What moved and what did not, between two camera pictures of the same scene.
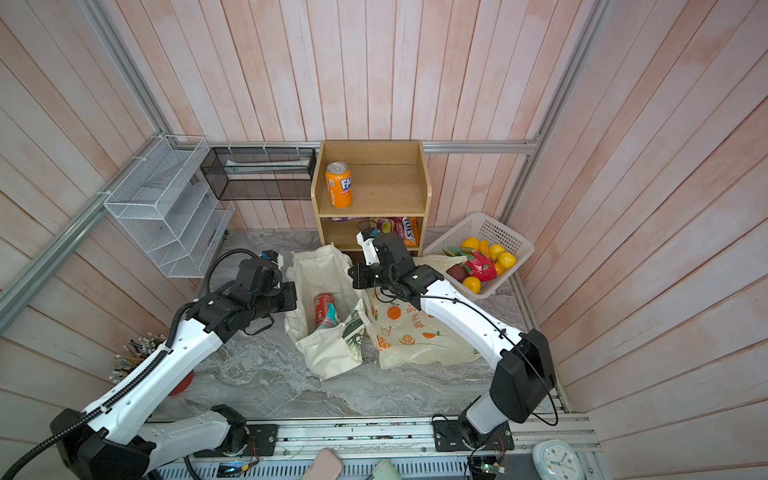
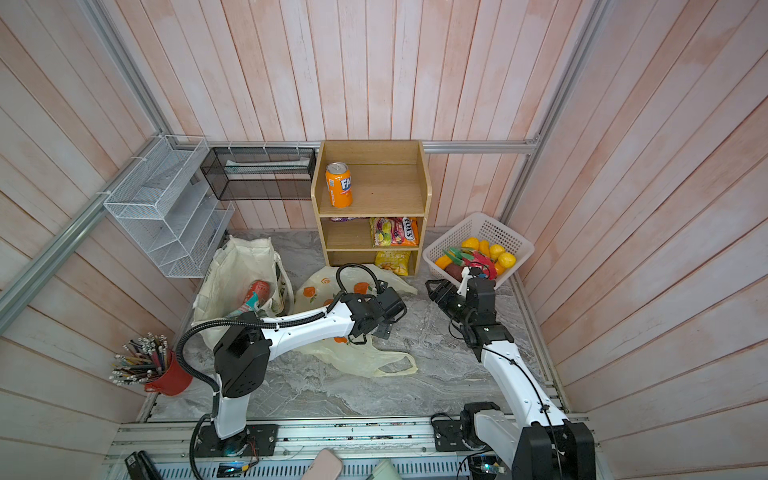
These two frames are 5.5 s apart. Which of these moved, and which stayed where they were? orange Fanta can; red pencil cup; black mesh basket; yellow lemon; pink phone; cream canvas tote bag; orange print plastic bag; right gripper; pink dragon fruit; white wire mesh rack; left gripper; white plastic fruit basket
Moved: left gripper; orange print plastic bag; right gripper; cream canvas tote bag
Stayed: red pencil cup; white wire mesh rack; pink phone; pink dragon fruit; orange Fanta can; yellow lemon; black mesh basket; white plastic fruit basket
